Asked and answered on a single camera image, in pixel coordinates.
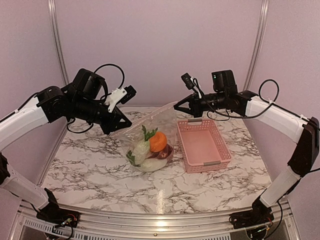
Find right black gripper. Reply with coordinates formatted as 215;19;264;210
174;91;228;117

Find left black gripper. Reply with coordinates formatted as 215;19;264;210
70;95;132;135

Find clear zip top bag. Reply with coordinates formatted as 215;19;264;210
112;102;177;172

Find orange tangerine toy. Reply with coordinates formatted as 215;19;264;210
149;132;167;153

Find pink perforated plastic basket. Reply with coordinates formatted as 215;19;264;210
177;118;232;174

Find dark maroon eggplant toy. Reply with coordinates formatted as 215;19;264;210
149;144;174;160

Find white radish with leaves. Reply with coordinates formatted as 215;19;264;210
126;150;168;172

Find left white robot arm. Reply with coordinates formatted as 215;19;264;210
0;84;136;223

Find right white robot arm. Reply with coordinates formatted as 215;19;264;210
174;90;320;208

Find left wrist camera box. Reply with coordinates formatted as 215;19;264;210
72;68;138;112

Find right aluminium frame post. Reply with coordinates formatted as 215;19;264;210
243;0;270;90

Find aluminium frame post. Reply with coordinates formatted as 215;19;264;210
243;0;270;90
47;0;69;86

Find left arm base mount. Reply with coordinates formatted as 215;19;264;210
36;196;80;228

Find left aluminium frame post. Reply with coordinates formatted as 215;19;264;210
47;0;69;86

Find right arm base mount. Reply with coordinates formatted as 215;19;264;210
229;198;274;229

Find front aluminium rail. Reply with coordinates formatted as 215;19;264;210
14;197;298;240

